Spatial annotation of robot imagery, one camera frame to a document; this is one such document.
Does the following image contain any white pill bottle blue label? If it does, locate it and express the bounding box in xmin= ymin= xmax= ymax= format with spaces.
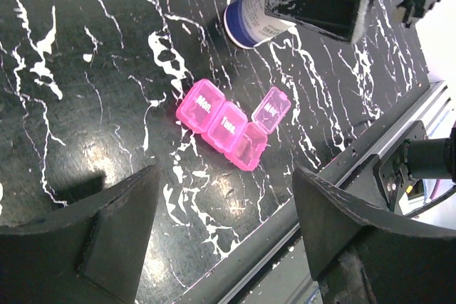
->
xmin=224 ymin=0 xmax=294 ymax=49

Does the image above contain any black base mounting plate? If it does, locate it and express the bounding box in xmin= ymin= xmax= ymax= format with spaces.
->
xmin=180 ymin=82 xmax=455 ymax=303

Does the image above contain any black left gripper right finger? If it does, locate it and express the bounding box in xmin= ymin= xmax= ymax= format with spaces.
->
xmin=292 ymin=168 xmax=455 ymax=303

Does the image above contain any pink weekly pill organizer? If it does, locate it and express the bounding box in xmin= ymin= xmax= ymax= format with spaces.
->
xmin=176 ymin=79 xmax=291 ymax=172

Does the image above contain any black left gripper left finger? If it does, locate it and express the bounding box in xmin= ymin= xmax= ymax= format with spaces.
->
xmin=1 ymin=164 xmax=160 ymax=303

